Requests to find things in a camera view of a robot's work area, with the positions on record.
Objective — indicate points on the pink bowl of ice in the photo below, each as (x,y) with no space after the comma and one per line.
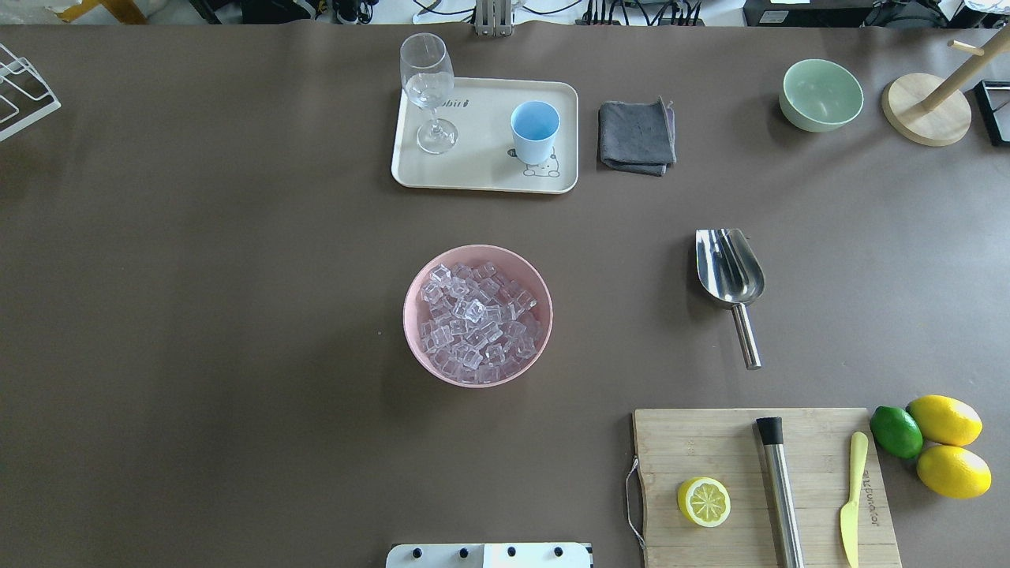
(477,316)

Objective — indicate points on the stainless steel ice scoop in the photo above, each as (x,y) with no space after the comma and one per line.
(729,272)

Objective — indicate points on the light blue plastic cup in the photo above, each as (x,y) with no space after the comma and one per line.
(534,125)

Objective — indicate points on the wooden cup tree stand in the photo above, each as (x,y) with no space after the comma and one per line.
(931,110)

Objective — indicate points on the cream plastic tray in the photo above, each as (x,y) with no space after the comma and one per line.
(483,158)

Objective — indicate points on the folded grey cloth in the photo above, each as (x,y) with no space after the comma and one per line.
(637,137)

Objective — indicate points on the clear wine glass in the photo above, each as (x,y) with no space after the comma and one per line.
(428,80)

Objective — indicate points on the bamboo cutting board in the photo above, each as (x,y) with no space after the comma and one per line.
(675,445)

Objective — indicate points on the halved lemon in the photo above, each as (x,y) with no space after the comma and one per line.
(704,501)

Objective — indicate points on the pale green bowl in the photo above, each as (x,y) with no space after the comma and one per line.
(818,96)

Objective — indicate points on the yellow plastic knife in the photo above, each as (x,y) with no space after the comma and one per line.
(849,512)

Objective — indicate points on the green lime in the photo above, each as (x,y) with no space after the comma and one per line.
(896,432)

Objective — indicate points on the upper whole yellow lemon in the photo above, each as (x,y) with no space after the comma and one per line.
(946,420)

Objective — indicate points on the whole yellow lemon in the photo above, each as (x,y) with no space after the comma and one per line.
(954,472)
(946,420)

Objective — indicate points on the lower whole yellow lemon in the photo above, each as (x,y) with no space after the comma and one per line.
(954,472)

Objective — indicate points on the black framed glass tray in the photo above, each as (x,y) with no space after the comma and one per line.
(993,99)

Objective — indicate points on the white wire cup rack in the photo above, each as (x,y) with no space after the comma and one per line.
(25,96)

